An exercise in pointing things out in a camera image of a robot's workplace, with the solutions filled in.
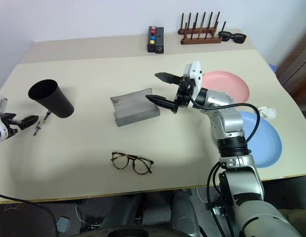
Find large white paper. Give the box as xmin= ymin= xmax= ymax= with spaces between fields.
xmin=257 ymin=106 xmax=277 ymax=120

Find black sunglasses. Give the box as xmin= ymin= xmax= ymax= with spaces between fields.
xmin=218 ymin=31 xmax=247 ymax=44

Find black metal floor bracket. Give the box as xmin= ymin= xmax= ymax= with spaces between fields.
xmin=212 ymin=204 xmax=228 ymax=218

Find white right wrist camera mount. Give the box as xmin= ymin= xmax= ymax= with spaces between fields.
xmin=182 ymin=61 xmax=204 ymax=109

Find grey foot pedal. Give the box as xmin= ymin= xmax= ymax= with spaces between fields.
xmin=56 ymin=216 xmax=71 ymax=233

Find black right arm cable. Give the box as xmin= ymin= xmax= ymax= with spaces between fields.
xmin=189 ymin=97 xmax=262 ymax=237

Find grey rounded housing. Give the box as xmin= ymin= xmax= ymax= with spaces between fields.
xmin=170 ymin=190 xmax=200 ymax=237

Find brown wooden plate rack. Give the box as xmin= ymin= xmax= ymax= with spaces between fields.
xmin=178 ymin=11 xmax=228 ymax=45

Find black round disc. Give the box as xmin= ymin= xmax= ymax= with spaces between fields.
xmin=103 ymin=226 xmax=183 ymax=237

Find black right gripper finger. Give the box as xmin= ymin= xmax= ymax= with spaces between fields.
xmin=154 ymin=72 xmax=183 ymax=85
xmin=145 ymin=94 xmax=180 ymax=115

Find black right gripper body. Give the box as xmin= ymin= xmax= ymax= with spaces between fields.
xmin=176 ymin=76 xmax=196 ymax=109

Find olive trouser leg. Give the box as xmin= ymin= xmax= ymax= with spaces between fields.
xmin=278 ymin=208 xmax=306 ymax=237

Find black box with coloured buttons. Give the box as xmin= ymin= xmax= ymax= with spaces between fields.
xmin=147 ymin=26 xmax=157 ymax=53

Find blue plate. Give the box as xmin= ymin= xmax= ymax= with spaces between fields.
xmin=238 ymin=110 xmax=283 ymax=169

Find grey glasses case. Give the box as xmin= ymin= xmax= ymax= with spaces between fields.
xmin=109 ymin=87 xmax=161 ymax=128

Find pink plate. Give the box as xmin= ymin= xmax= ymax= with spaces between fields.
xmin=200 ymin=71 xmax=250 ymax=109

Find tortoiseshell eyeglasses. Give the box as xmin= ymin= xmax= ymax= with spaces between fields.
xmin=110 ymin=151 xmax=154 ymax=175

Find thin white floor cable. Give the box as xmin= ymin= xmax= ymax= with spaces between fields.
xmin=195 ymin=187 xmax=210 ymax=203

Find blue and black marker pen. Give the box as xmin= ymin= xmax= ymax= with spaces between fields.
xmin=33 ymin=110 xmax=52 ymax=137

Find black cup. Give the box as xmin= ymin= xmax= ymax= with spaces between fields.
xmin=28 ymin=79 xmax=75 ymax=119

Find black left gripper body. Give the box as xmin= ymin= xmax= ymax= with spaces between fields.
xmin=0 ymin=113 xmax=21 ymax=138

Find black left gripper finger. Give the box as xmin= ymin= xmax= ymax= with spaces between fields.
xmin=16 ymin=115 xmax=40 ymax=130

